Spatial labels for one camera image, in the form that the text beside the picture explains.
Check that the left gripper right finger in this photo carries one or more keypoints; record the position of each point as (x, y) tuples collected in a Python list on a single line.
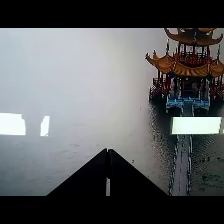
[(130, 180)]

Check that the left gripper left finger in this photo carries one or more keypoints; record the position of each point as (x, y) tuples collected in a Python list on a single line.
[(86, 180)]

